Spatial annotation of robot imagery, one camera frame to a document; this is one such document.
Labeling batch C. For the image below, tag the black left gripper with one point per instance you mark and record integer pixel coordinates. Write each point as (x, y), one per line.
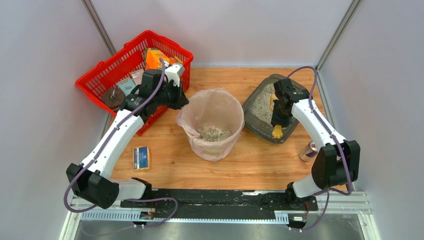
(180, 98)

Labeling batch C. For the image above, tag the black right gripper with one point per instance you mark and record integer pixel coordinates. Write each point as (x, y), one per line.
(278, 120)

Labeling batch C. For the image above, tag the yellow litter scoop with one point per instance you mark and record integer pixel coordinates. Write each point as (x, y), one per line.
(277, 131)

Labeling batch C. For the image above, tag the white bin with bag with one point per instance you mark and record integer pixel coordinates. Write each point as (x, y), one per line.
(213, 108)

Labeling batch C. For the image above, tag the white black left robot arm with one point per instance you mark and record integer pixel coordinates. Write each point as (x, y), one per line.
(91, 179)

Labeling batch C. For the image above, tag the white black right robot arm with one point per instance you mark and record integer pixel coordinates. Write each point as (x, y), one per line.
(337, 160)

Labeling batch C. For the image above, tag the grey litter box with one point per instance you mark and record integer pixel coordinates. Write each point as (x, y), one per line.
(258, 112)

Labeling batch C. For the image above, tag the teal small box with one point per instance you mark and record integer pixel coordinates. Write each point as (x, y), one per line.
(126, 85)

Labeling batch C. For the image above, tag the orange sponge stack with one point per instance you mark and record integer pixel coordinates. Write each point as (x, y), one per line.
(152, 58)

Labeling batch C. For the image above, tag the drink can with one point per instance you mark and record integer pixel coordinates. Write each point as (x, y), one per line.
(309, 153)

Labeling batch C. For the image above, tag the brown round disc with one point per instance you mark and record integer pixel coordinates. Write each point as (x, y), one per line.
(113, 98)

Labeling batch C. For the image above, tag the blue yellow sponge pack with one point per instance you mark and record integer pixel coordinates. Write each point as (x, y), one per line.
(141, 159)

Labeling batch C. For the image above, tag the red shopping basket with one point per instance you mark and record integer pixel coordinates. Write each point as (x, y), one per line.
(106, 74)

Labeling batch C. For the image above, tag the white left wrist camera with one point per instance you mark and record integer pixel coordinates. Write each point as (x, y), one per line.
(173, 73)

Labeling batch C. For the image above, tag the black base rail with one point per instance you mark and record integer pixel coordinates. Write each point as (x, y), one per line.
(221, 204)

